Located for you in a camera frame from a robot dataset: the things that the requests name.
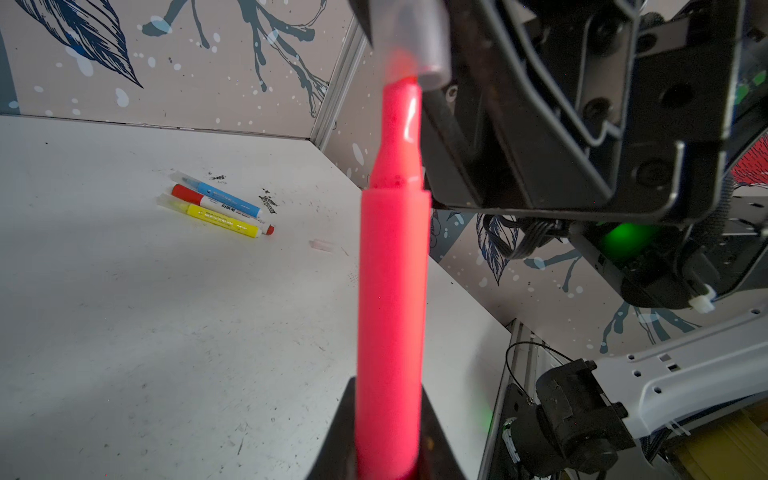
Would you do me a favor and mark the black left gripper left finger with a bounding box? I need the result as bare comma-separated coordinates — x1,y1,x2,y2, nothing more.
306,377,357,480

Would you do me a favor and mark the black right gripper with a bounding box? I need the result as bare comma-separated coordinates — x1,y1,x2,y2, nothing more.
424,1,746,224

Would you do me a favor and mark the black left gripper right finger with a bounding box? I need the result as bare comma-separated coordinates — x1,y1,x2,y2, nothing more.
416,389,465,480

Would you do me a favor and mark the lone translucent pen cap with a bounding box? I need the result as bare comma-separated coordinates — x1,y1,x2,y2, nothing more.
370,0,451,91

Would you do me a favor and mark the pink highlighter pen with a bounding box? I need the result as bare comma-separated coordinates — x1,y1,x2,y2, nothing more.
355,51,431,479

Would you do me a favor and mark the yellow highlighter pen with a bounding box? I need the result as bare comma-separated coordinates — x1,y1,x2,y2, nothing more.
185,203,261,238

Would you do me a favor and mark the blue marker pen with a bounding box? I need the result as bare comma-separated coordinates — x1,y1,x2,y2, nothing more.
192,180,261,217

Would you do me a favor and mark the white whiteboard marker pen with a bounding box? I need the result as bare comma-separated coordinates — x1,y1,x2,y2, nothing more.
200,195,275,236

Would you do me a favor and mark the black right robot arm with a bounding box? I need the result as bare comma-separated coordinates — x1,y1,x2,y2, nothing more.
422,1,767,333

